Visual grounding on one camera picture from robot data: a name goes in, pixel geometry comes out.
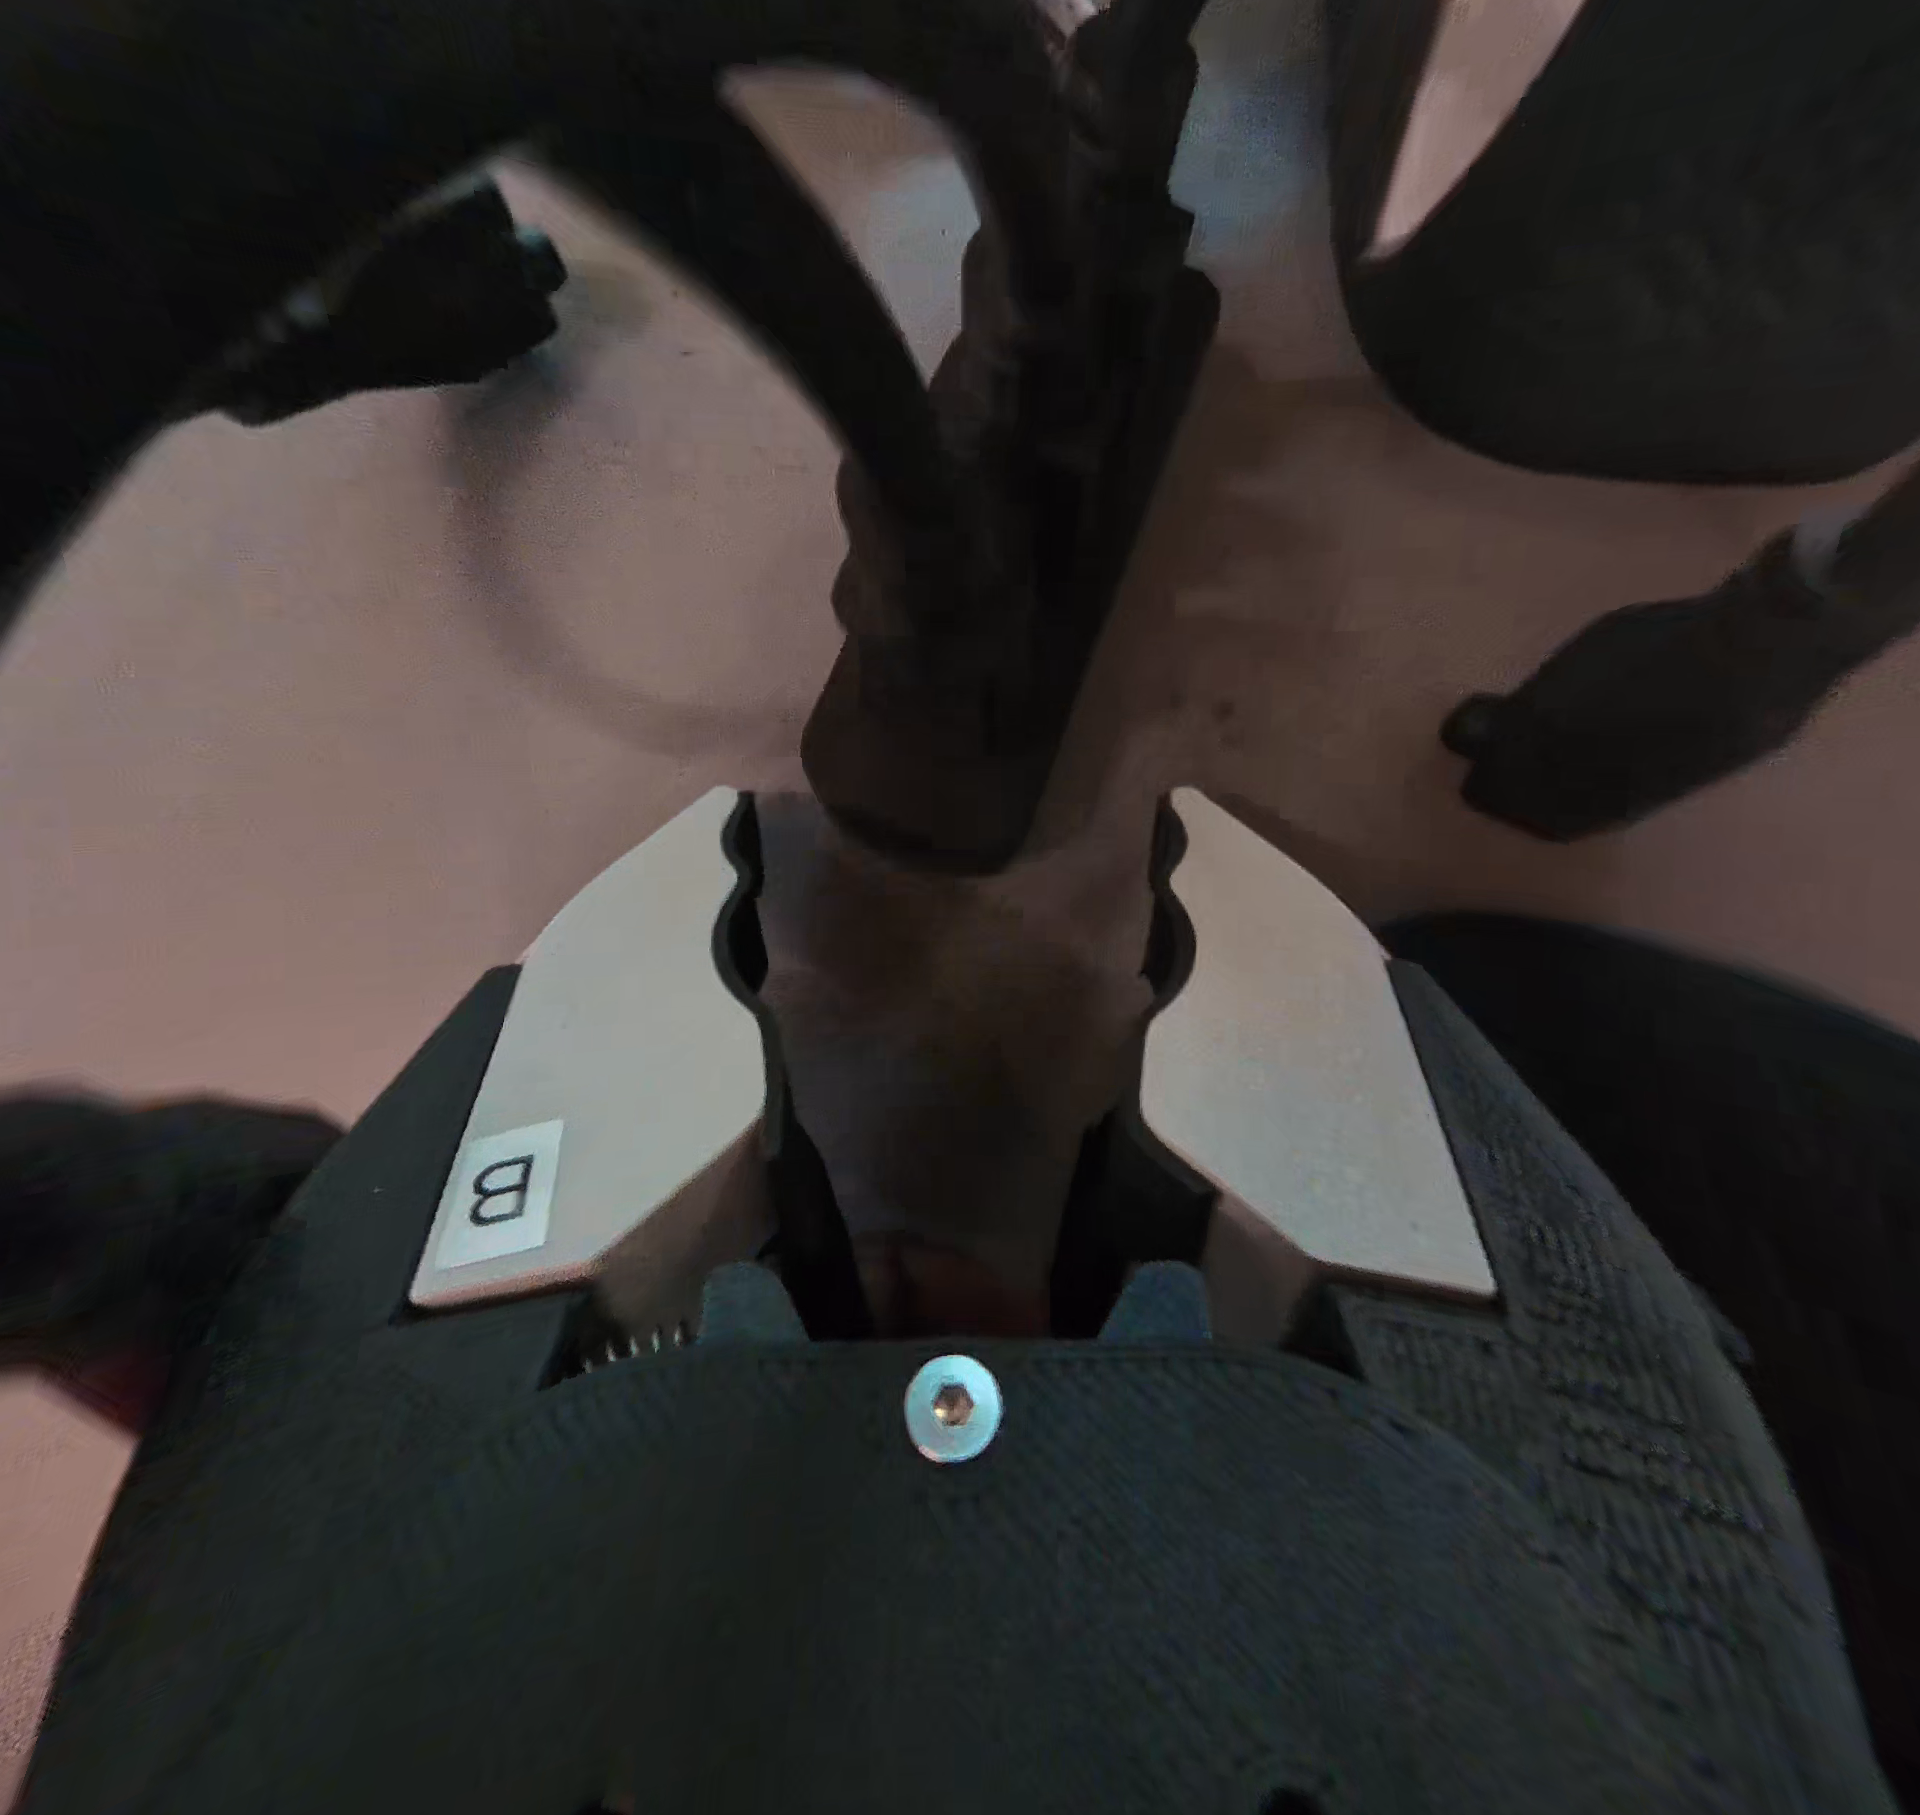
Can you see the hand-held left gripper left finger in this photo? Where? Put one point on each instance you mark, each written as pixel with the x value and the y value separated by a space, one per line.
pixel 630 1051

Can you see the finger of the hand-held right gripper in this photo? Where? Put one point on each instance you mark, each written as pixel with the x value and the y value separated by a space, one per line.
pixel 879 189
pixel 1261 90

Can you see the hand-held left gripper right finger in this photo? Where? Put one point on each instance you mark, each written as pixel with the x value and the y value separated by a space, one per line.
pixel 1305 1079

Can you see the black power strip hub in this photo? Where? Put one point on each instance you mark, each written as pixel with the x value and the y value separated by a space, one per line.
pixel 961 614

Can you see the black cloth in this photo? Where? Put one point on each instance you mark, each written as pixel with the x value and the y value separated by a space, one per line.
pixel 1769 1170

